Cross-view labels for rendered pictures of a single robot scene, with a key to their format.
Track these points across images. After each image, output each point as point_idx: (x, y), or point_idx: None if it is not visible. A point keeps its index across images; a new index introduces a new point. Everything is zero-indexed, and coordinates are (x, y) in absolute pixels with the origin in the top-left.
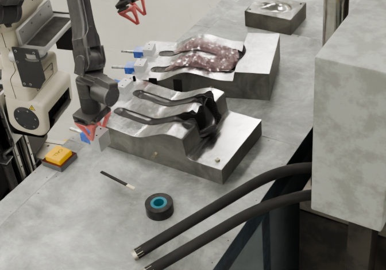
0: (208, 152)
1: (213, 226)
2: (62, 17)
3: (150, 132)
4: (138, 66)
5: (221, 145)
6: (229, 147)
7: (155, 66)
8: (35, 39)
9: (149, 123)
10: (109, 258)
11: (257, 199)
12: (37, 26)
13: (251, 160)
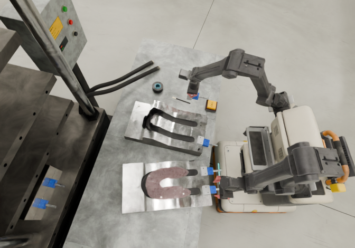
0: (144, 110)
1: (134, 85)
2: (260, 165)
3: (171, 108)
4: (203, 167)
5: (139, 115)
6: (135, 114)
7: (196, 174)
8: (259, 137)
9: (177, 120)
10: (167, 67)
11: (120, 100)
12: (265, 146)
13: (127, 121)
